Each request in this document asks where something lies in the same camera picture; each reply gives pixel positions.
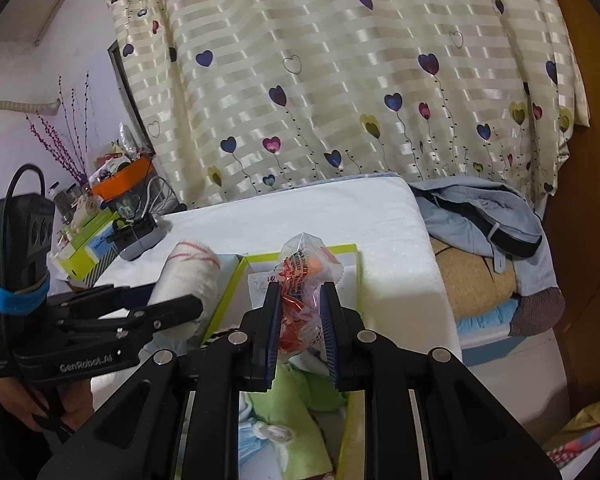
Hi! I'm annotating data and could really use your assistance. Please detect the blue tissue pack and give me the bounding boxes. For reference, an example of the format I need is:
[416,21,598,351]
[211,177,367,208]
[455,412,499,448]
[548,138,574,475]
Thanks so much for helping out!
[85,226,114,262]

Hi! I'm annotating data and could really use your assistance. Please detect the white towel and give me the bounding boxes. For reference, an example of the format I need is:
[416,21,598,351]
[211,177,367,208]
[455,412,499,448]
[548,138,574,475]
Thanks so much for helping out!
[146,240,221,356]

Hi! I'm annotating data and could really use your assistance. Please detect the red printed plastic bag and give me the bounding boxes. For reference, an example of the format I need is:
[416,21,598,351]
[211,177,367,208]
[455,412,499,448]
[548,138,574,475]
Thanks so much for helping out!
[268,233,343,362]

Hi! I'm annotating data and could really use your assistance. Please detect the colourful bag on floor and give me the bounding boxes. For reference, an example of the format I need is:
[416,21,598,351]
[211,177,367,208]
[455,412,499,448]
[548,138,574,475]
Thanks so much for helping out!
[543,401,600,469]

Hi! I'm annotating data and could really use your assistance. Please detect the purple flower branches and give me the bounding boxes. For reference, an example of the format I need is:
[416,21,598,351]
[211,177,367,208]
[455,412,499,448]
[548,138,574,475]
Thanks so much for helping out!
[24,73,91,186]

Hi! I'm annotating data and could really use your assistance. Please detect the person's left hand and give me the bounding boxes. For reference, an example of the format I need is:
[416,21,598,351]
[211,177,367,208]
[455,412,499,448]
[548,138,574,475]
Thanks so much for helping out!
[0,378,94,432]

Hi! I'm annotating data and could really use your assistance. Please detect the orange basket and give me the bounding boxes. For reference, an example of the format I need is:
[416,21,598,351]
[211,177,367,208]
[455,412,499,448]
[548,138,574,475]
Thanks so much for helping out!
[92,156,154,202]

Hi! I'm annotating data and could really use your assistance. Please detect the striped cardboard tray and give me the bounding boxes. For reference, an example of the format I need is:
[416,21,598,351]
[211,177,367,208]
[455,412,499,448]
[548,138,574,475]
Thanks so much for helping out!
[67,247,118,289]

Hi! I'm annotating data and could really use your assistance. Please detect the grey black pouch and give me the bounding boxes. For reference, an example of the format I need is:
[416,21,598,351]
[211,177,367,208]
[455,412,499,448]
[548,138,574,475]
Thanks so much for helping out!
[106,214,170,261]

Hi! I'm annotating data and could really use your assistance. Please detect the light blue jacket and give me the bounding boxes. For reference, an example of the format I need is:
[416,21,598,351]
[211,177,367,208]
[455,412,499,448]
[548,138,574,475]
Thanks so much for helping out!
[410,176,557,296]

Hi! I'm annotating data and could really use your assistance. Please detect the heart patterned curtain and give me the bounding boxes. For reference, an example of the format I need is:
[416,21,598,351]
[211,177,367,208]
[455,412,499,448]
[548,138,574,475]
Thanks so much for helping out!
[106,0,590,207]

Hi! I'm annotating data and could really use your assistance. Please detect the lime green shoebox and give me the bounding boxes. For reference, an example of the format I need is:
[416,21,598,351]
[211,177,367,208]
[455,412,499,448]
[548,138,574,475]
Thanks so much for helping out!
[52,222,112,278]

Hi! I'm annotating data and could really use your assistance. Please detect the green towel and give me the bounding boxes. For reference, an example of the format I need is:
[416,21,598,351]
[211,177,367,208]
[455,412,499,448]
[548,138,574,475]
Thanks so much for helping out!
[249,363,348,479]

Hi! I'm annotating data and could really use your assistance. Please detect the blue face masks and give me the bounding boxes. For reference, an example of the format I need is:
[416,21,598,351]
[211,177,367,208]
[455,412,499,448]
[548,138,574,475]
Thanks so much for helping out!
[237,392,294,467]

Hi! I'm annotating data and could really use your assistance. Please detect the lime green tray box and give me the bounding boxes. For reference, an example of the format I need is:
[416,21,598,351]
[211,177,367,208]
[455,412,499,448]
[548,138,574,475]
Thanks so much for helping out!
[201,242,366,480]

